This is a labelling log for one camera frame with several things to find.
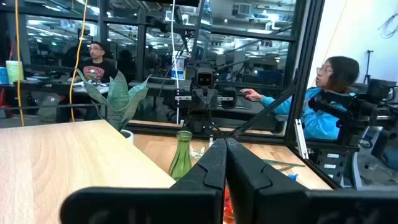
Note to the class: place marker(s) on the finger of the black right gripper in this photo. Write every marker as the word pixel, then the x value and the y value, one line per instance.
pixel 211 99
pixel 197 99

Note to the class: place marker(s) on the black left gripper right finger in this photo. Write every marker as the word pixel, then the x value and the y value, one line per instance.
pixel 280 205

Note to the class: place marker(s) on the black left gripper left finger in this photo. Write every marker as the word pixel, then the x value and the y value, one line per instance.
pixel 192 202

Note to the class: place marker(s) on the green glass vase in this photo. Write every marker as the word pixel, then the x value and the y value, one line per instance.
pixel 181 158

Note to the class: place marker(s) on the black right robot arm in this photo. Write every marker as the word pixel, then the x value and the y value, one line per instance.
pixel 200 123

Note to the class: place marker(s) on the black box with white labels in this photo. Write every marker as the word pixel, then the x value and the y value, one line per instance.
pixel 332 168

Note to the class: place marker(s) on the green plant in white pot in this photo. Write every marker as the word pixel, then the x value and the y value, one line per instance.
pixel 119 99

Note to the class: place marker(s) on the person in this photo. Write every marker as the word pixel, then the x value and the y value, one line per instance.
pixel 323 124
pixel 96 71

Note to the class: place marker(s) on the black tripod stand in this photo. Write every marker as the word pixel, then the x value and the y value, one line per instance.
pixel 368 65

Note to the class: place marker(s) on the grey backpack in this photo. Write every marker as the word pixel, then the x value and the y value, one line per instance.
pixel 49 109

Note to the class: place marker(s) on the black desk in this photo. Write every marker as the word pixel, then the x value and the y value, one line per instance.
pixel 46 85

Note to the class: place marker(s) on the green plastic cup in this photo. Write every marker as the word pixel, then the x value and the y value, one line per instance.
pixel 12 73

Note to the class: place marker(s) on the blue plastic cup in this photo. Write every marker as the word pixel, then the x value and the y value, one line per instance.
pixel 3 76

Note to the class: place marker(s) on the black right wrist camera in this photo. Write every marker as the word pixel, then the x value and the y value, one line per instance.
pixel 205 78

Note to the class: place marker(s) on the silver aluminium bracket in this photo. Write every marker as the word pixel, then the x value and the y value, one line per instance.
pixel 301 140

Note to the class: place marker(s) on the black aluminium table frame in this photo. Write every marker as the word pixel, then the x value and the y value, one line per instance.
pixel 300 93

